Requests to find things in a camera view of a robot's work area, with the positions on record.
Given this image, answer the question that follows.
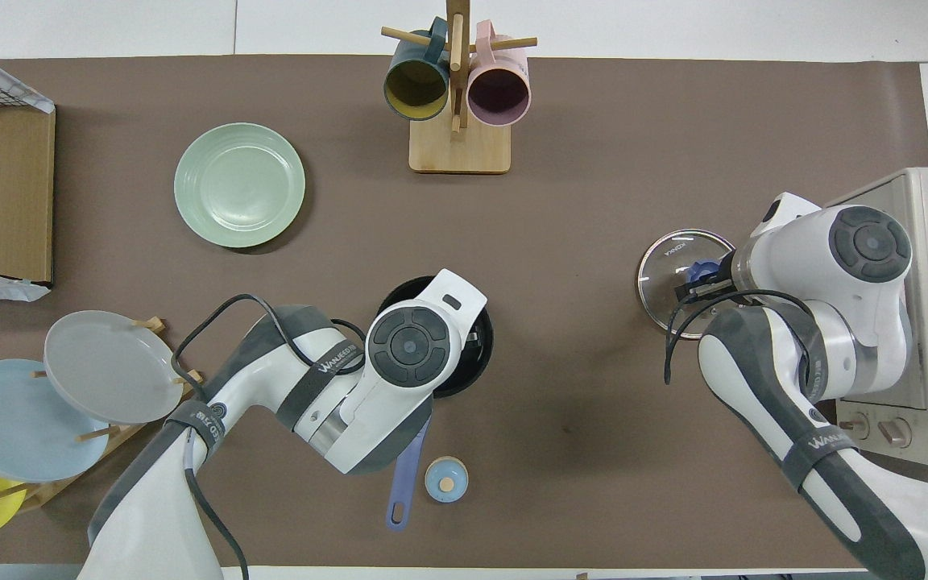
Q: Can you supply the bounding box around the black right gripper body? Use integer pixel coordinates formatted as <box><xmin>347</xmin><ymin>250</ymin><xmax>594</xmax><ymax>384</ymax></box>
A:
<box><xmin>706</xmin><ymin>253</ymin><xmax>743</xmax><ymax>305</ymax></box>

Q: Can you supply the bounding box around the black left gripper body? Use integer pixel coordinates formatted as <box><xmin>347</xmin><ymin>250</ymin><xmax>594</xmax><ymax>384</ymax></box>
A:
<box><xmin>462</xmin><ymin>310</ymin><xmax>486</xmax><ymax>365</ymax></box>

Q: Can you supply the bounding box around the glass lid blue knob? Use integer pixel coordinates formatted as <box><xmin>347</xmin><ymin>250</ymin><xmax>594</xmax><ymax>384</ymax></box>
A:
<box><xmin>636</xmin><ymin>229</ymin><xmax>739</xmax><ymax>340</ymax></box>

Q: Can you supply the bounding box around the light green plate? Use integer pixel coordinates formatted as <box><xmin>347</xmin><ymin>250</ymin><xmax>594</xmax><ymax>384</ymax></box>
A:
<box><xmin>173</xmin><ymin>122</ymin><xmax>306</xmax><ymax>249</ymax></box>

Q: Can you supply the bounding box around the grey plate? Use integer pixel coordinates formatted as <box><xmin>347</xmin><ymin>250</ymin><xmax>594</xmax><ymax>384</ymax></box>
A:
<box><xmin>43</xmin><ymin>310</ymin><xmax>184</xmax><ymax>425</ymax></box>

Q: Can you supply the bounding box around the wooden plate rack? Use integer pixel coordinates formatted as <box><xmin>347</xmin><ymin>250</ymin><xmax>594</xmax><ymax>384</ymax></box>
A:
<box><xmin>0</xmin><ymin>317</ymin><xmax>205</xmax><ymax>513</ymax></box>

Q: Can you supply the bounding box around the light blue plate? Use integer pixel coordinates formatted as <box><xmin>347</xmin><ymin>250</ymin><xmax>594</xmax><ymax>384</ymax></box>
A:
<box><xmin>0</xmin><ymin>358</ymin><xmax>110</xmax><ymax>483</ymax></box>

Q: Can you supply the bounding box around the brown table mat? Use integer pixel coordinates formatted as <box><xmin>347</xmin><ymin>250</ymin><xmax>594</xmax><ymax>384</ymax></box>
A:
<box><xmin>0</xmin><ymin>54</ymin><xmax>928</xmax><ymax>570</ymax></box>

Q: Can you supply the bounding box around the wooden mug tree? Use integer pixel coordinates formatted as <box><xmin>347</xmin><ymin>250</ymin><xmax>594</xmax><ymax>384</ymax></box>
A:
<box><xmin>380</xmin><ymin>0</ymin><xmax>539</xmax><ymax>175</ymax></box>

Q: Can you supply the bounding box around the pink mug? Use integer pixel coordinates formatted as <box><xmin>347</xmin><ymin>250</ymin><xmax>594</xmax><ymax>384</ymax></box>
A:
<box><xmin>466</xmin><ymin>20</ymin><xmax>532</xmax><ymax>128</ymax></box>

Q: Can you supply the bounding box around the dark green mug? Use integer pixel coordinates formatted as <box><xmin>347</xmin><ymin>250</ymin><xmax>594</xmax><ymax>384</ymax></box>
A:
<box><xmin>383</xmin><ymin>17</ymin><xmax>451</xmax><ymax>122</ymax></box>

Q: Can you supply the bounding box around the wooden open shelf box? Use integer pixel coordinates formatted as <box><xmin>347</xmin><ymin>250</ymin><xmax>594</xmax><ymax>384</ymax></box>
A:
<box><xmin>0</xmin><ymin>60</ymin><xmax>56</xmax><ymax>288</ymax></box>

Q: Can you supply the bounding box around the black pot purple handle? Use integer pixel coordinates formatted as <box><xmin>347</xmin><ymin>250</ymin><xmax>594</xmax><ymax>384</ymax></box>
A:
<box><xmin>375</xmin><ymin>275</ymin><xmax>495</xmax><ymax>532</ymax></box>

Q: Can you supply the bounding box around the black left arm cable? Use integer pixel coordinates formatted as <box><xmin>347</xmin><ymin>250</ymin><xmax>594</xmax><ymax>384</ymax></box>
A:
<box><xmin>172</xmin><ymin>293</ymin><xmax>370</xmax><ymax>580</ymax></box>

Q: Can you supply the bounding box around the wire basket white liner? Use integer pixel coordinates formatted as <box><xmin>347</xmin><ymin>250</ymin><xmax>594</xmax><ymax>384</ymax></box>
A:
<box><xmin>0</xmin><ymin>38</ymin><xmax>56</xmax><ymax>114</ymax></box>

